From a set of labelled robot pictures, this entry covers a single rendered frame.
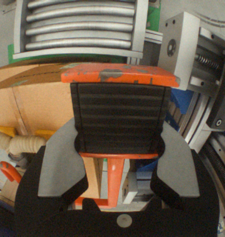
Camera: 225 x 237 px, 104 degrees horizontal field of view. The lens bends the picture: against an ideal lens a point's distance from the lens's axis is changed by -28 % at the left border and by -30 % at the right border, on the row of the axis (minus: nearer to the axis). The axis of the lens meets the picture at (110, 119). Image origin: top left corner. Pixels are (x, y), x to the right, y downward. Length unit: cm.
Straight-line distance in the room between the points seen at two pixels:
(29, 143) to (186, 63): 34
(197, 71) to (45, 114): 35
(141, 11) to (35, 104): 56
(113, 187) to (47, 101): 23
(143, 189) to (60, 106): 40
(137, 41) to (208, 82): 41
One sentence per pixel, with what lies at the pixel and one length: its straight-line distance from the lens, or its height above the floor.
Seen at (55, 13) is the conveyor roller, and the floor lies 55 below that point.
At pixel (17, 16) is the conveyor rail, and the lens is 84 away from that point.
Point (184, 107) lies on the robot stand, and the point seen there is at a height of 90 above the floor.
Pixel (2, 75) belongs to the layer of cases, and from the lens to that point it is 101.
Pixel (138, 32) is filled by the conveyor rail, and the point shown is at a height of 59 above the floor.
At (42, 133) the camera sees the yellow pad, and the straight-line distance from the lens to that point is 34.
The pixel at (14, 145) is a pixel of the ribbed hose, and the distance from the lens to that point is 32.
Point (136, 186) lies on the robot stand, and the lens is 47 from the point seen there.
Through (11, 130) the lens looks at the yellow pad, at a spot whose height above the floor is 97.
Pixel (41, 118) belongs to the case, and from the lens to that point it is 33.
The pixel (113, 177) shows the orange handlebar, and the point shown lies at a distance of 19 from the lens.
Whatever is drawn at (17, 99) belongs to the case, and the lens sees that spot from 36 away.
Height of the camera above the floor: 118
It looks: 58 degrees down
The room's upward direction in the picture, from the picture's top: 176 degrees counter-clockwise
